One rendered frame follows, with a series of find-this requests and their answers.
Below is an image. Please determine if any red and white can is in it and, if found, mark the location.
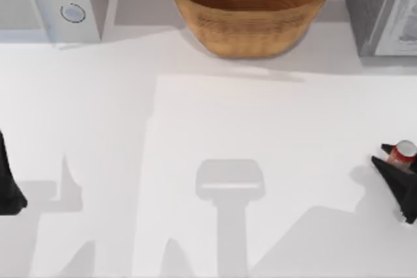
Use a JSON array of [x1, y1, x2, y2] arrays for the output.
[[385, 139, 417, 173]]

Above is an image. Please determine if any brown woven basket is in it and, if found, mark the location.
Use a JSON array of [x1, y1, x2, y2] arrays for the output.
[[167, 0, 334, 60]]

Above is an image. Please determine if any pale microwave oven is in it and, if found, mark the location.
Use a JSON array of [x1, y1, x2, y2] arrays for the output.
[[0, 0, 114, 44]]

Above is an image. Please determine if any round grey microwave knob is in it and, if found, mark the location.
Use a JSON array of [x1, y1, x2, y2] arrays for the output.
[[59, 2, 87, 25]]

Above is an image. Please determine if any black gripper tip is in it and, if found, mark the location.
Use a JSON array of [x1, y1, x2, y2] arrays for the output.
[[0, 130, 28, 216]]

